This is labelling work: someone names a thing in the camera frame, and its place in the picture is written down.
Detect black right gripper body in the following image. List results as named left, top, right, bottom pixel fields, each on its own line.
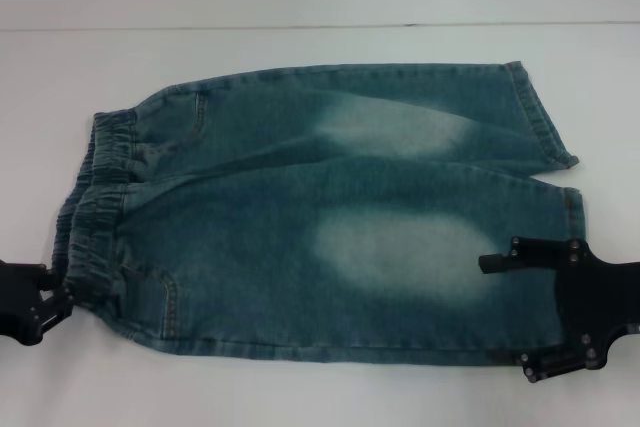
left=554, top=241, right=640, bottom=363

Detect blue denim shorts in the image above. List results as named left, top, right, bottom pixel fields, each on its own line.
left=58, top=60, right=586, bottom=367

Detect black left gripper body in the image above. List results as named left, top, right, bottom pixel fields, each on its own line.
left=0, top=259, right=51, bottom=348

